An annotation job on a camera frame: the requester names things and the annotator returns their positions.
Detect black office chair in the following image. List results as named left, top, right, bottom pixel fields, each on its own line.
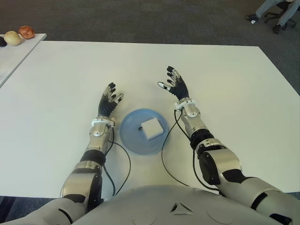
left=264, top=0, right=297, bottom=29

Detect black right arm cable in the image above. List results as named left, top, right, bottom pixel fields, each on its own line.
left=161, top=110, right=223, bottom=195

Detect blue round plate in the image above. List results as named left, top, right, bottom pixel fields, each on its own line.
left=119, top=108, right=171, bottom=155

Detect white square charger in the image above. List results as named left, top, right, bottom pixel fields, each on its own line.
left=137, top=119, right=164, bottom=141

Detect robot torso grey shell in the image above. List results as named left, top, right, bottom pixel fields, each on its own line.
left=75, top=184, right=291, bottom=225

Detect seated person grey trousers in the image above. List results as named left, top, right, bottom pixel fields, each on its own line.
left=246, top=0, right=300, bottom=33

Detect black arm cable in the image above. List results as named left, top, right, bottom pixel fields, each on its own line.
left=161, top=110, right=223, bottom=195
left=103, top=126, right=131, bottom=196

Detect red-brown bread bun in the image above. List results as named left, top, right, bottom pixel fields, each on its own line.
left=18, top=25, right=35, bottom=39

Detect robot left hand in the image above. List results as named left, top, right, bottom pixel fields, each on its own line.
left=97, top=82, right=124, bottom=118

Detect white side table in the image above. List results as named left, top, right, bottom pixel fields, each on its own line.
left=0, top=34, right=47, bottom=89

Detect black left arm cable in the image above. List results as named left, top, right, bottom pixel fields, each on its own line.
left=103, top=126, right=131, bottom=196

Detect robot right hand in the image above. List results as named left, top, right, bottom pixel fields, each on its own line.
left=157, top=66, right=191, bottom=102

